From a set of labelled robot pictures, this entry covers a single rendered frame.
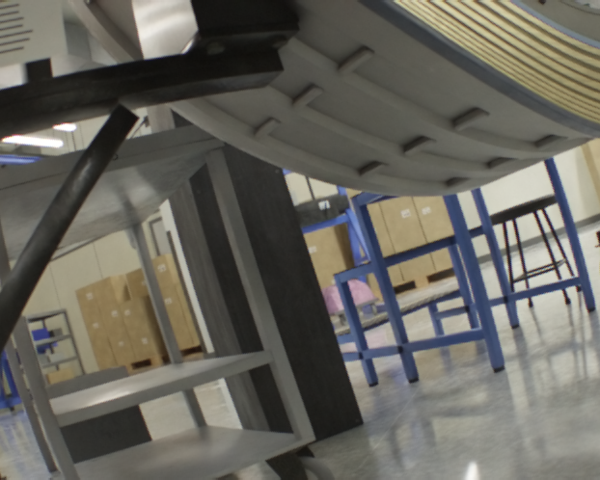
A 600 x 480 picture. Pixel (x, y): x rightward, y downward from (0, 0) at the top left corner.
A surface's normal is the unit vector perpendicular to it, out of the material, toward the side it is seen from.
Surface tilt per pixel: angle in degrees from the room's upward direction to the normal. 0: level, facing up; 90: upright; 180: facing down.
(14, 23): 90
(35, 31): 90
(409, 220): 90
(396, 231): 90
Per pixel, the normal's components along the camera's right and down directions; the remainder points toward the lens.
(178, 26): -0.82, 0.23
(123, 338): -0.32, 0.04
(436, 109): -0.09, 0.95
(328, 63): 0.29, 0.26
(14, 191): 0.49, -0.21
